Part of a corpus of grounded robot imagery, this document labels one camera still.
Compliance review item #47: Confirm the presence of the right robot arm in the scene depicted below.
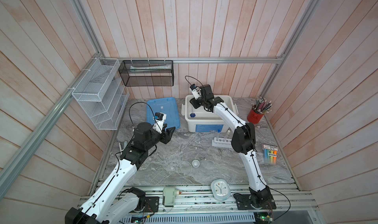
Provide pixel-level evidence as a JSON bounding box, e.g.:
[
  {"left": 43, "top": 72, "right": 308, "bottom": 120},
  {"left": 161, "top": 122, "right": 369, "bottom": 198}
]
[{"left": 190, "top": 84, "right": 277, "bottom": 209}]

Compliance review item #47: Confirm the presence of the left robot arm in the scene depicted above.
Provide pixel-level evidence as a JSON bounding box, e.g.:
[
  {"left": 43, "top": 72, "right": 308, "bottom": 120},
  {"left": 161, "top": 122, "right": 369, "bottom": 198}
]
[{"left": 65, "top": 122, "right": 176, "bottom": 224}]

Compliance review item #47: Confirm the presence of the white plastic storage bin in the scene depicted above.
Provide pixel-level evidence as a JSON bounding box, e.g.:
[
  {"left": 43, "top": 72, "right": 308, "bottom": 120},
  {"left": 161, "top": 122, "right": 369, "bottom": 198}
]
[{"left": 181, "top": 95, "right": 229, "bottom": 133}]

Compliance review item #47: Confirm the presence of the blue plastic bin lid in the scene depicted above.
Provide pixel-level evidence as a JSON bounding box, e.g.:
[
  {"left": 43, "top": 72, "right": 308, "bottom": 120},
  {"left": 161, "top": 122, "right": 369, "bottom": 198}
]
[{"left": 146, "top": 97, "right": 180, "bottom": 129}]

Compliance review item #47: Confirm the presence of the small white bowl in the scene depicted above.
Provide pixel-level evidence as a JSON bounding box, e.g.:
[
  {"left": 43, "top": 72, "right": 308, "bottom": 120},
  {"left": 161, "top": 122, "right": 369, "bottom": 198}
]
[{"left": 192, "top": 160, "right": 200, "bottom": 168}]

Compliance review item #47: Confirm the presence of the white test tube rack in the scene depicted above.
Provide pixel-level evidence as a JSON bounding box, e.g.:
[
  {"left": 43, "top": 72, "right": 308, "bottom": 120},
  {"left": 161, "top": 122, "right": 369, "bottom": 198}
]
[{"left": 212, "top": 137, "right": 232, "bottom": 149}]

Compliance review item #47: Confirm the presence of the pale green timer device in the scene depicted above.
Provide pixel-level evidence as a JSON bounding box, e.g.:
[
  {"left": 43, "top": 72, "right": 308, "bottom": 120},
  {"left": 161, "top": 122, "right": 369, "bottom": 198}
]
[{"left": 162, "top": 187, "right": 181, "bottom": 207}]

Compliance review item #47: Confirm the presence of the red pencil cup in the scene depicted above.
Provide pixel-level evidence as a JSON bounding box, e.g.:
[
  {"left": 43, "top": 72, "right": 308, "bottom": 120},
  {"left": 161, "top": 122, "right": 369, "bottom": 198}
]
[{"left": 247, "top": 108, "right": 264, "bottom": 124}]

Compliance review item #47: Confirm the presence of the bundle of pencils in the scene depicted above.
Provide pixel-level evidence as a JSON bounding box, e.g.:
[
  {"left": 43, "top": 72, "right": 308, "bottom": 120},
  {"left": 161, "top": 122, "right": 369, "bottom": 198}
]
[{"left": 252, "top": 97, "right": 272, "bottom": 114}]

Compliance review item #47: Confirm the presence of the white analog clock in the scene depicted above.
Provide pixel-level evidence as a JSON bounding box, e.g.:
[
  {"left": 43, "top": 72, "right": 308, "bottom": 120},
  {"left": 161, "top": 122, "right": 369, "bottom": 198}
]
[{"left": 210, "top": 179, "right": 231, "bottom": 201}]

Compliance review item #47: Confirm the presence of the pack of colored markers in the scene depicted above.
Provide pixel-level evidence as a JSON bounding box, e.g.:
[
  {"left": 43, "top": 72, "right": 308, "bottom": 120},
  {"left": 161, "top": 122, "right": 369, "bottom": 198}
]
[{"left": 263, "top": 144, "right": 278, "bottom": 165}]

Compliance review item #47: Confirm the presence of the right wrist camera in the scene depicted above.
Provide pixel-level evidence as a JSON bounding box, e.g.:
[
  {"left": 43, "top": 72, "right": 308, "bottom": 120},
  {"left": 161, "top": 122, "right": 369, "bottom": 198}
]
[{"left": 190, "top": 84, "right": 201, "bottom": 100}]

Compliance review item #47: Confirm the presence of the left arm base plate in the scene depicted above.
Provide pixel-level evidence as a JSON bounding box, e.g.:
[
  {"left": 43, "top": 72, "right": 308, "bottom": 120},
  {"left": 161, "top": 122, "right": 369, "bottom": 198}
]
[{"left": 138, "top": 196, "right": 159, "bottom": 213}]

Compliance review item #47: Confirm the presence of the black mesh wall basket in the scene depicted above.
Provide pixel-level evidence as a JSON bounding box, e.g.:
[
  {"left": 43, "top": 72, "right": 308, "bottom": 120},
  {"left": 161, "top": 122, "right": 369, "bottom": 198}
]
[{"left": 118, "top": 60, "right": 175, "bottom": 87}]

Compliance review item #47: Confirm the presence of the white wire mesh shelf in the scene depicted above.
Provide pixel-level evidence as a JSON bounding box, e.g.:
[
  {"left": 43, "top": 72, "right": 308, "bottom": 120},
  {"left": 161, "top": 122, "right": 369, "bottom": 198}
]
[{"left": 72, "top": 58, "right": 130, "bottom": 130}]

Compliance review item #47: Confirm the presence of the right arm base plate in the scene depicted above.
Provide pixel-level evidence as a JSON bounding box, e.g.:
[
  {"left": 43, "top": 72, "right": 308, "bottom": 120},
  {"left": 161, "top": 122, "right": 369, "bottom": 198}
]
[{"left": 233, "top": 193, "right": 277, "bottom": 210}]

